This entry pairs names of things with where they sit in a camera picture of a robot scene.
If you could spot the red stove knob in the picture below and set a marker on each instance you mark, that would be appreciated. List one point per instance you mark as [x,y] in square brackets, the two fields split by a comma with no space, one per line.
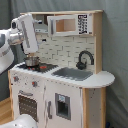
[34,83]
[15,78]

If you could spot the right red stove knob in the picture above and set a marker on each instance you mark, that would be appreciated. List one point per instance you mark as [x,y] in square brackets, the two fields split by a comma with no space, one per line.
[34,83]

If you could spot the white toy microwave door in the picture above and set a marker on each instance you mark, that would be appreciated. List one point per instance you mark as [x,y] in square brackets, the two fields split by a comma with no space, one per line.
[62,25]

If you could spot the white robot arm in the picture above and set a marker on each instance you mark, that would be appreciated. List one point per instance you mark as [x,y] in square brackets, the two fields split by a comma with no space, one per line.
[21,32]

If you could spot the left red stove knob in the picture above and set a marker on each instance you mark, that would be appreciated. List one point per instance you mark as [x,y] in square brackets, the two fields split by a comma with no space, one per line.
[15,78]

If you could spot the grey toy sink basin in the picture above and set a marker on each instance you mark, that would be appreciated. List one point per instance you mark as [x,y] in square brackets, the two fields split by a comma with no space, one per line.
[73,74]

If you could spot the wooden toy kitchen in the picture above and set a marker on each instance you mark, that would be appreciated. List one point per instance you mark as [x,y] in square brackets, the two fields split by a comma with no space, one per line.
[63,51]

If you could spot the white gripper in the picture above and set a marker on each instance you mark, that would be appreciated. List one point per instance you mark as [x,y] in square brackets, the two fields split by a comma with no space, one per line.
[30,42]

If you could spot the grey range hood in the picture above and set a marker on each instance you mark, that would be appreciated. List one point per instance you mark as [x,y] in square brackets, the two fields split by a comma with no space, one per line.
[41,28]

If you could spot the oven door with window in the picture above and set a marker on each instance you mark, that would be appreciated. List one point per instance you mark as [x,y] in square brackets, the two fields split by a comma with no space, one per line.
[28,106]

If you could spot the white cabinet door with dispenser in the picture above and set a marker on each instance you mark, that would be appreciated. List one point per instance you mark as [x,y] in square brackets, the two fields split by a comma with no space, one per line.
[64,108]

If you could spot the black toy faucet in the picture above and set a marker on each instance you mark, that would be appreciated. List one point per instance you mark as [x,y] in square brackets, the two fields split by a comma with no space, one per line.
[82,63]

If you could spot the small silver cooking pot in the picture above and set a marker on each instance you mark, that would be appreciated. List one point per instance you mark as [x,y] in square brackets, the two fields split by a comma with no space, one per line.
[32,61]

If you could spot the black toy stovetop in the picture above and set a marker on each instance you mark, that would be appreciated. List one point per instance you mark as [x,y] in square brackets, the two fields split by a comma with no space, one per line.
[41,67]

